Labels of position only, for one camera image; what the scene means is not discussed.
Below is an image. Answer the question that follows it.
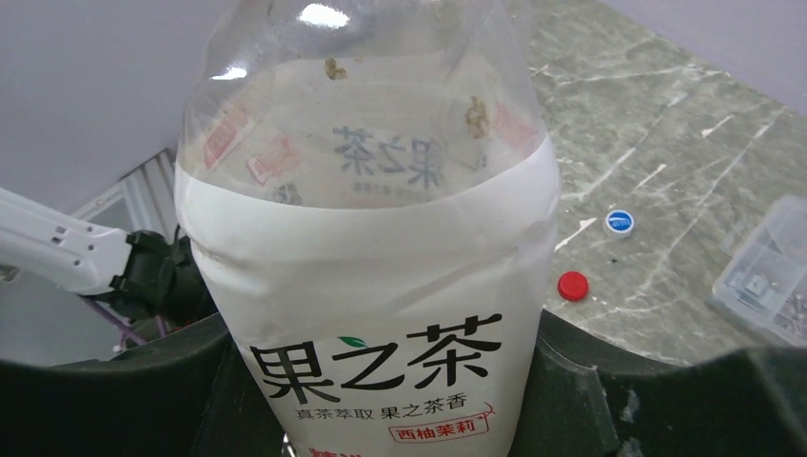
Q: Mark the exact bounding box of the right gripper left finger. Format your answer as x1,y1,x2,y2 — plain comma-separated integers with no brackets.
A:
1,315,285,456

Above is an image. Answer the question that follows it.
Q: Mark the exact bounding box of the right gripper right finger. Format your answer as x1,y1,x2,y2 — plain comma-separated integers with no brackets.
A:
510,311,806,456

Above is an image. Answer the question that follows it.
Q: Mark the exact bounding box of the red bottle cap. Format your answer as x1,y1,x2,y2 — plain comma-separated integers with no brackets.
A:
557,270,590,302

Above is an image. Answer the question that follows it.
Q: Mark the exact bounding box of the large clear tea bottle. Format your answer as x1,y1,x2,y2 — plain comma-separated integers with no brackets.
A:
175,1,561,456

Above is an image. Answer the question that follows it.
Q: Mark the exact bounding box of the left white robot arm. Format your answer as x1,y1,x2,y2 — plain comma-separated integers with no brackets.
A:
1,189,216,326

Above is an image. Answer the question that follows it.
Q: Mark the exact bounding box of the blue white bottle cap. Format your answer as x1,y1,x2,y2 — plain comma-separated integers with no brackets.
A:
603,209,636,239

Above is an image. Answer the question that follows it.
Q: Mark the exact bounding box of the clear plastic screw box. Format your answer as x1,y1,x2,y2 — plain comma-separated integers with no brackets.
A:
710,195,806,348

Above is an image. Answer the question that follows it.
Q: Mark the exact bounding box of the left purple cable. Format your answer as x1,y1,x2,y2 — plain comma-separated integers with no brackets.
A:
82,296,171,348

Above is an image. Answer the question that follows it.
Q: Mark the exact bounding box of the aluminium rail frame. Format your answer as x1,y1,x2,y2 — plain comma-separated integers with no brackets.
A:
72,149,177,241

